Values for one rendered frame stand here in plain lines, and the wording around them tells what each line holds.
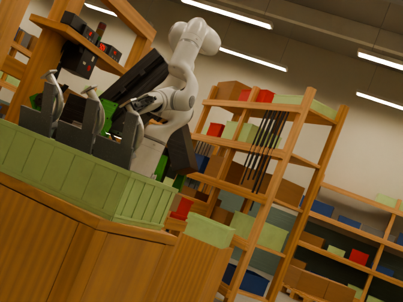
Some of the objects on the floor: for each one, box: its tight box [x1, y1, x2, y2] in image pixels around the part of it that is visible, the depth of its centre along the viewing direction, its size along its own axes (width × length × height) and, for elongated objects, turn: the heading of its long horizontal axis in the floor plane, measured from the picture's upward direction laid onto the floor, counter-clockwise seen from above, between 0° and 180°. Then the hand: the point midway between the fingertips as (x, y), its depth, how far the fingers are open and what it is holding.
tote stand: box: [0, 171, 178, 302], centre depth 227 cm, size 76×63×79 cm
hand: (131, 108), depth 212 cm, fingers closed on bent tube, 3 cm apart
